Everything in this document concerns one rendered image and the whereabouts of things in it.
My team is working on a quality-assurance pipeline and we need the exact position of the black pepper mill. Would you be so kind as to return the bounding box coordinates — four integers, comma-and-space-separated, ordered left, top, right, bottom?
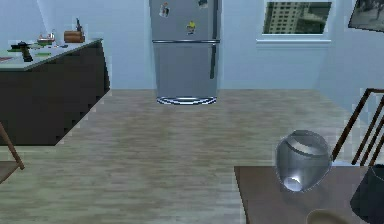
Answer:
10, 41, 34, 63

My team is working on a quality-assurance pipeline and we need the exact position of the yellow fridge magnet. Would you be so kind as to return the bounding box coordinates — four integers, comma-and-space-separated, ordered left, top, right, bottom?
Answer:
185, 20, 197, 36

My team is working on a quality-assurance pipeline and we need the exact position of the black round pot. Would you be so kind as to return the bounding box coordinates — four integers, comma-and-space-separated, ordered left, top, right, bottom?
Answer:
349, 163, 384, 224

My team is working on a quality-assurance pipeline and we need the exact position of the tan round bowl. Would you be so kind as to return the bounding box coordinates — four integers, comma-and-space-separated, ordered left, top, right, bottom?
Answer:
305, 208, 351, 224

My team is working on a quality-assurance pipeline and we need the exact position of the grey steel fridge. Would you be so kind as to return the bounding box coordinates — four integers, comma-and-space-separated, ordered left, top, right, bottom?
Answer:
148, 0, 223, 106

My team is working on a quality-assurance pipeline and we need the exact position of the dark kitchen counter cabinet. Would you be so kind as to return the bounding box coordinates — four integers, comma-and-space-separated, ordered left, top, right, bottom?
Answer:
0, 38, 111, 147

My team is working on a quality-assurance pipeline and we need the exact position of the white fridge magnet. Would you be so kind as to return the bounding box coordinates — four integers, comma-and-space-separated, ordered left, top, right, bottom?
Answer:
158, 2, 171, 19

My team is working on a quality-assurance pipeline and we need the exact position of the red and white dish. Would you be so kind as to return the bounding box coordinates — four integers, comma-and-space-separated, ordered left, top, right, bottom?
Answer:
36, 32, 56, 46

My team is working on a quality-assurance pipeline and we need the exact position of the dark framed picture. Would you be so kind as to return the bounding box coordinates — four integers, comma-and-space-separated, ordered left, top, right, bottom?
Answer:
347, 0, 384, 33

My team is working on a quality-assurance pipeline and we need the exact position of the brown wooden table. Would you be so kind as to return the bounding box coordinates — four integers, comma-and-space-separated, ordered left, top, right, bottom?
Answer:
233, 164, 384, 224

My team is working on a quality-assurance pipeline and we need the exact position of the white framed window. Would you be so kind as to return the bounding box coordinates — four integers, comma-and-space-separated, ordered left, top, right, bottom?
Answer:
255, 0, 336, 47

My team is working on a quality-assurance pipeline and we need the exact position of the black fridge handle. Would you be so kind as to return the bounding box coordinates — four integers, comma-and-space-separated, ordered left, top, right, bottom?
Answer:
209, 44, 218, 80
212, 0, 219, 41

